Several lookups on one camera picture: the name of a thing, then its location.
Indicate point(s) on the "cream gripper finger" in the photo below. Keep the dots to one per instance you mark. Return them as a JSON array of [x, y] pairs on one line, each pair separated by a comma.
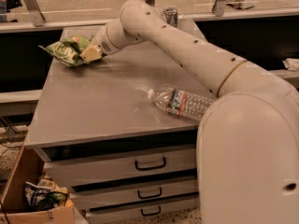
[[91, 53]]

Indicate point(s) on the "green jalapeno chip bag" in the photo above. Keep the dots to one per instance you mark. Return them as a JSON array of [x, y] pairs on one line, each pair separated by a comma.
[[67, 51]]

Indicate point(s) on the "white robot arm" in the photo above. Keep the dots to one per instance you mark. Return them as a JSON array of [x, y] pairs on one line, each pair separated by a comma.
[[248, 140]]

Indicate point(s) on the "silver redbull can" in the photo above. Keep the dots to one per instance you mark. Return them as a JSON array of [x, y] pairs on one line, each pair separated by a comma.
[[171, 15]]

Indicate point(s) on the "dark object top left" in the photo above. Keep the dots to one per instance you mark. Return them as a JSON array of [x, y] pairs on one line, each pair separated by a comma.
[[6, 6]]

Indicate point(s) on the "clear plastic water bottle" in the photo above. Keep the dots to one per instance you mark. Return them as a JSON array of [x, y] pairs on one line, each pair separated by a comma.
[[180, 103]]

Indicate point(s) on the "grey drawer cabinet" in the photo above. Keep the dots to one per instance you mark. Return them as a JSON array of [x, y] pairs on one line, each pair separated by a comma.
[[102, 109]]

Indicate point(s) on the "top grey drawer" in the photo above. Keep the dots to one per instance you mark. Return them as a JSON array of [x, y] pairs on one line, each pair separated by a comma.
[[100, 169]]

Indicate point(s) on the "grey drawer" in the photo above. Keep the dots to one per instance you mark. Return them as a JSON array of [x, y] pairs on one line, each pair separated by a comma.
[[150, 209], [134, 193], [100, 169]]

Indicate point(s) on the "cardboard box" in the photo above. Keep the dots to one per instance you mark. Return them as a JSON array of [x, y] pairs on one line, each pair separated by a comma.
[[26, 201]]

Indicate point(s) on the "middle grey drawer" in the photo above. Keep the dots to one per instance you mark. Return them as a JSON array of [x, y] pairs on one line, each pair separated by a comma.
[[134, 193]]

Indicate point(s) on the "crumpled snack bags in box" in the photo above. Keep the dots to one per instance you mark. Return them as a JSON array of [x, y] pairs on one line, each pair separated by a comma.
[[45, 194]]

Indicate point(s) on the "bottom grey drawer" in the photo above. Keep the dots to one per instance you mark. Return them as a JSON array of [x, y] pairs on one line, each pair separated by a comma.
[[150, 209]]

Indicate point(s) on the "left metal railing post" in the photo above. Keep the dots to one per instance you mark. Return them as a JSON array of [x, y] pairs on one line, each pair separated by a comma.
[[35, 13]]

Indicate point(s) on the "right metal railing post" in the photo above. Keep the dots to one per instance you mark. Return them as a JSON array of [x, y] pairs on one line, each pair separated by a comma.
[[218, 7]]

